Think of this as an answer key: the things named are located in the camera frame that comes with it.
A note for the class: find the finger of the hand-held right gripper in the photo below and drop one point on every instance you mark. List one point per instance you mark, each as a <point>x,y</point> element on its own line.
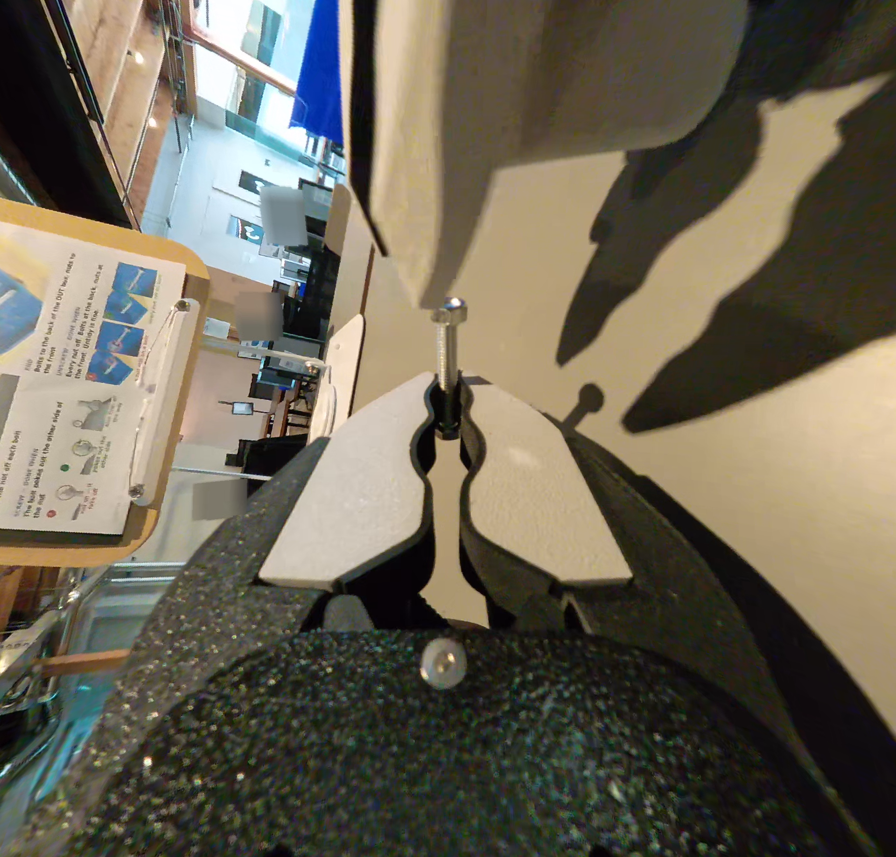
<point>476,101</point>

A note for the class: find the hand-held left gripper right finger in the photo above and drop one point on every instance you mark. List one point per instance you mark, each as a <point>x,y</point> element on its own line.
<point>546,500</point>

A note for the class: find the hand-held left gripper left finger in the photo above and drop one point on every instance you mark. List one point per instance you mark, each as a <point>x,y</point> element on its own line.
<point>350,500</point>

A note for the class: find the silver bolt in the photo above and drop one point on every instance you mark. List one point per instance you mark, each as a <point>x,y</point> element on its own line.
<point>448,353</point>

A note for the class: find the clear acrylic stand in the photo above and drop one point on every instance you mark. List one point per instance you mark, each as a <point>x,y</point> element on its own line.
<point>301,361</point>

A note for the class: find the blue plastic bin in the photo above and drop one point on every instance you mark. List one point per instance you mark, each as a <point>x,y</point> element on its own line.
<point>322,66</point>

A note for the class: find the instruction sheet on wooden stand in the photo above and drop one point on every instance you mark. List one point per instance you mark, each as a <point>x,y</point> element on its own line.
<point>70,552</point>

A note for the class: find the printed instruction sheet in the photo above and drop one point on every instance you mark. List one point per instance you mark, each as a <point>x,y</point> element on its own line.
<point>70,381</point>

